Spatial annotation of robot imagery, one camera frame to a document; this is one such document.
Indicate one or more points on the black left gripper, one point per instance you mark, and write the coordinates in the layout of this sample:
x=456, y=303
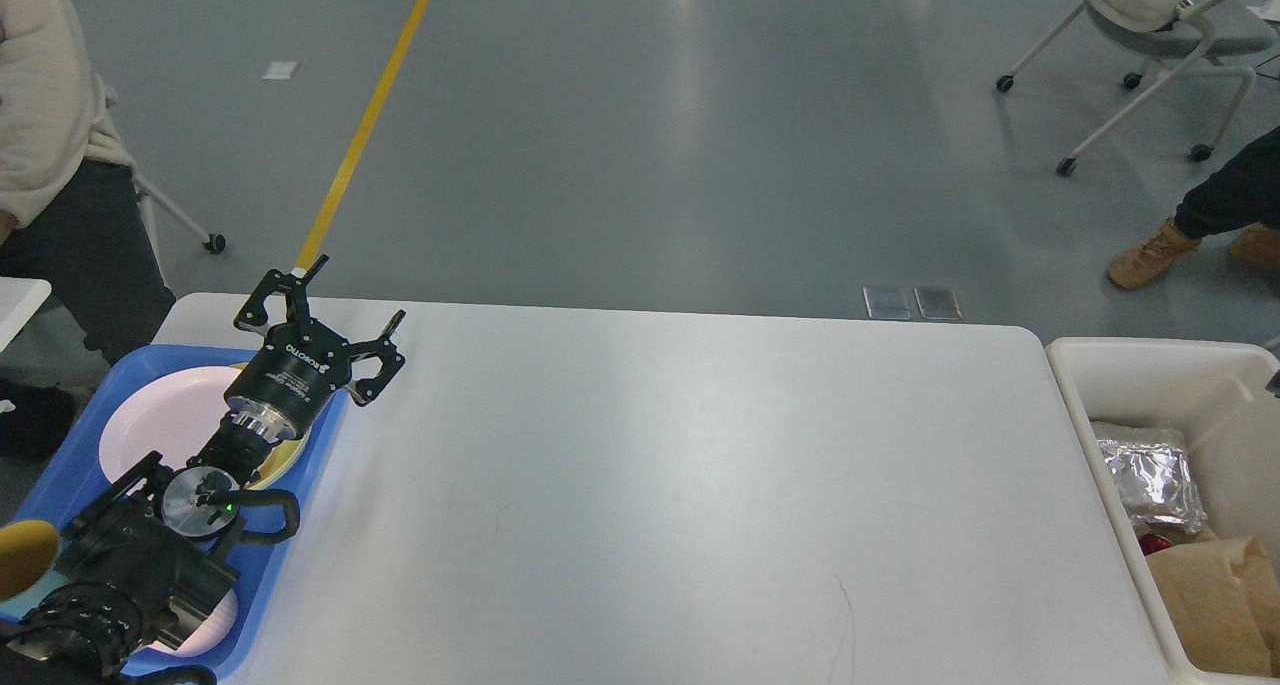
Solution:
x=290, y=380

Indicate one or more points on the pink plate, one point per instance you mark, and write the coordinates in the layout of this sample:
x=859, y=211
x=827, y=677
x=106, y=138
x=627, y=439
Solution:
x=175, y=416

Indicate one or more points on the pink ribbed mug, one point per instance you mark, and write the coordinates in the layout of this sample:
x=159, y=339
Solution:
x=208, y=634

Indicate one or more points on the large foil sheet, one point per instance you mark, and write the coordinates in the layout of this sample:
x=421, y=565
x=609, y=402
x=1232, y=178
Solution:
x=1150, y=467

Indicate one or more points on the brown paper bag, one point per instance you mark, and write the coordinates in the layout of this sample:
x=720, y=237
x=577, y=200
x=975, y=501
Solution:
x=1221, y=598

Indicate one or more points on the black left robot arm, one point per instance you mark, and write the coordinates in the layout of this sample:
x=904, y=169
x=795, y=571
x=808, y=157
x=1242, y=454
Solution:
x=148, y=559

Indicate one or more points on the yellow plate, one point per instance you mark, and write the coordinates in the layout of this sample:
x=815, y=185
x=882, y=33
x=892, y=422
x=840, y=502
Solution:
x=280, y=460

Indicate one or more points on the person in cream sweater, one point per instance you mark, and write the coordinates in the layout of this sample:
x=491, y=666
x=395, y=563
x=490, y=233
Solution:
x=70, y=215

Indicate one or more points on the blue plastic tray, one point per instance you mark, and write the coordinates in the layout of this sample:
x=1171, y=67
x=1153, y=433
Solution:
x=73, y=479

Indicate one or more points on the teal mug yellow inside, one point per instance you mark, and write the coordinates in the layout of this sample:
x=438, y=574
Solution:
x=29, y=549

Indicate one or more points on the white rolling office chair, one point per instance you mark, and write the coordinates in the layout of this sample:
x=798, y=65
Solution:
x=1177, y=39

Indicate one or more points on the white plastic bin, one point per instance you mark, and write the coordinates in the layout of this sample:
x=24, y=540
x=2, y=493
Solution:
x=1216, y=395

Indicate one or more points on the person in black trousers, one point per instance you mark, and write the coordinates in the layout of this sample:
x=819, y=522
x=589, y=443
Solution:
x=1242, y=195

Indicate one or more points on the white chair frame left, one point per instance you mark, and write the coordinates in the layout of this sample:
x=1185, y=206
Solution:
x=170, y=215

